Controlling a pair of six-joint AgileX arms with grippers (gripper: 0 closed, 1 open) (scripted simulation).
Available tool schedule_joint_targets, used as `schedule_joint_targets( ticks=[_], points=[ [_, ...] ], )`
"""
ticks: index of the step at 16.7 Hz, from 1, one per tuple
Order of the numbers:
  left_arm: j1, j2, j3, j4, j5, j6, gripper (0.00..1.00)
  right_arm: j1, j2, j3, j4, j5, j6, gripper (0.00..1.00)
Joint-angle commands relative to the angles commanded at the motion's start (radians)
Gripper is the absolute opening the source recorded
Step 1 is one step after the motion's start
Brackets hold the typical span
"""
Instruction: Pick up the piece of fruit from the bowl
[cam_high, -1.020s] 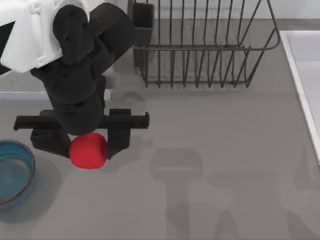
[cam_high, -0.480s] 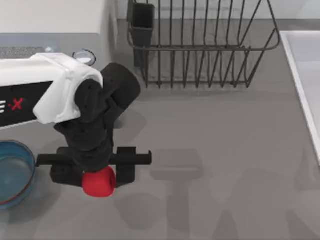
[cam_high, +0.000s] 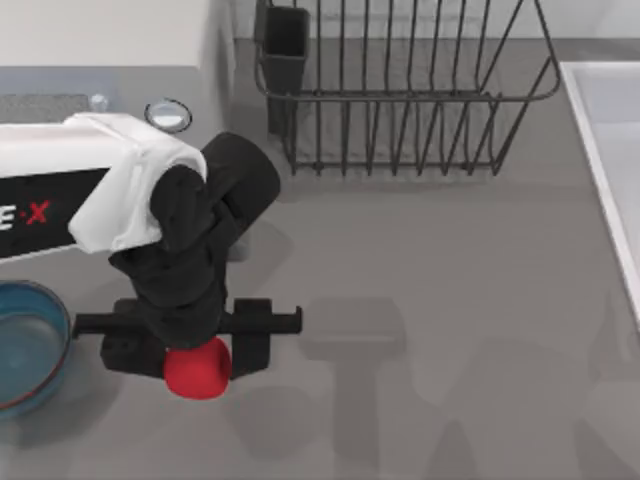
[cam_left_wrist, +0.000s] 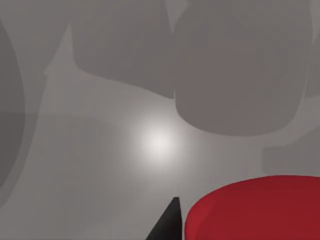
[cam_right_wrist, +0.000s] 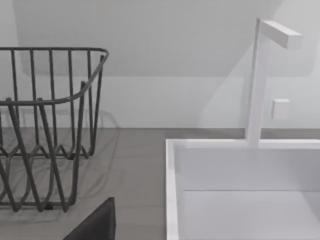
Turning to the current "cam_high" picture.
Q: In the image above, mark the red apple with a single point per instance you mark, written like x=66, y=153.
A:
x=197, y=372

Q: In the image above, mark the blue bowl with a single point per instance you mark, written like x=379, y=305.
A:
x=35, y=345

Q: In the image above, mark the small microwave knob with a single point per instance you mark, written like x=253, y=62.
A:
x=99, y=102

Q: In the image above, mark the dark cutlery holder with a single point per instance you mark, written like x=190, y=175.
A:
x=285, y=55

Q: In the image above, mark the pale microwave oven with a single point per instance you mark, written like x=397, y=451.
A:
x=100, y=35

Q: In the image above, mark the white sink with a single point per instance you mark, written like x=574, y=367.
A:
x=610, y=150

